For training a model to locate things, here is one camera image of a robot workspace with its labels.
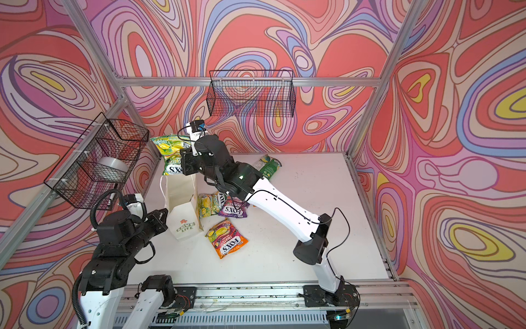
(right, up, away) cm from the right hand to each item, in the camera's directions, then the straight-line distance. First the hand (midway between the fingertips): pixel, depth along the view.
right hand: (182, 157), depth 62 cm
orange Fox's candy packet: (+9, -32, +22) cm, 40 cm away
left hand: (-7, -17, +6) cm, 19 cm away
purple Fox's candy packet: (+10, -20, +31) cm, 38 cm away
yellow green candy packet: (-1, -19, +31) cm, 37 cm away
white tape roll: (-28, -3, +8) cm, 29 cm away
